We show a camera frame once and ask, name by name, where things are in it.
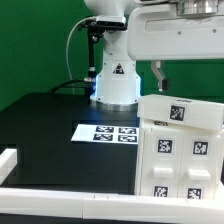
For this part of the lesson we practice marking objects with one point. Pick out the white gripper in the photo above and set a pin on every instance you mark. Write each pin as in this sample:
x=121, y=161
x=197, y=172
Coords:
x=158, y=32

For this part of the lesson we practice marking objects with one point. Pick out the black camera on stand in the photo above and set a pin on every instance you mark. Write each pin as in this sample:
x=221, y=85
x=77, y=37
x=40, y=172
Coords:
x=102, y=23

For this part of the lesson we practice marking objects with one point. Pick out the white door panel with tags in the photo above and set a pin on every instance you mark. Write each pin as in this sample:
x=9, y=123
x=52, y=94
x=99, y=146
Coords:
x=199, y=165

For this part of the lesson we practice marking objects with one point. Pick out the white cabinet top block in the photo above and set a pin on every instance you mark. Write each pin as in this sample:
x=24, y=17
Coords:
x=182, y=111

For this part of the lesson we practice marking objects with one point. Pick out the white obstacle fence front bar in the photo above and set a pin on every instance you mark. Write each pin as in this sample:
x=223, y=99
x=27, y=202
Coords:
x=110, y=206

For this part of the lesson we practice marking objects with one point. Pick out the white cabinet body box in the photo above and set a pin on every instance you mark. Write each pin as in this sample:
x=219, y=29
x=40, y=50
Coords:
x=147, y=125

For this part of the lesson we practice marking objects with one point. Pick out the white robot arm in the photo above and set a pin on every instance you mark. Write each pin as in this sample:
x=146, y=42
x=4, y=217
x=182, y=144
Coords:
x=126, y=7

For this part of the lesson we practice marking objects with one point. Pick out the white sheet with tags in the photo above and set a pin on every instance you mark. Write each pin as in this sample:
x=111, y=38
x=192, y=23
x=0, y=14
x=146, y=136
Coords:
x=105, y=134

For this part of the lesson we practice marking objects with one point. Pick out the white obstacle fence left piece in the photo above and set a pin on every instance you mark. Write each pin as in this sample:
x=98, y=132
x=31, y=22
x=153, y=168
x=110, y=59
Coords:
x=8, y=161

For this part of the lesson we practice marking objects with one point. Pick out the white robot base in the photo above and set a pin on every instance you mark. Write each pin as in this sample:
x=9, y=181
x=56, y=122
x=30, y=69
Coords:
x=118, y=84

